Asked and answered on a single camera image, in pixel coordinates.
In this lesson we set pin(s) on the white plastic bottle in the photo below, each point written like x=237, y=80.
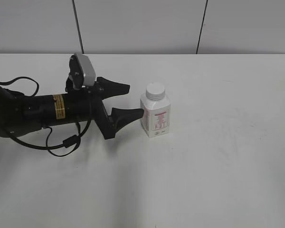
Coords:
x=156, y=117

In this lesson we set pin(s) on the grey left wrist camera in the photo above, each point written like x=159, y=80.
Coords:
x=82, y=72

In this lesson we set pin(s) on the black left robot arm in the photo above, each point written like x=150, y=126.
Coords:
x=21, y=114

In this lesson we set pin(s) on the white screw cap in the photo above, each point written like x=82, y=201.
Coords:
x=155, y=91

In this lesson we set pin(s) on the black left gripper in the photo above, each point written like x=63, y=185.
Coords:
x=87, y=104

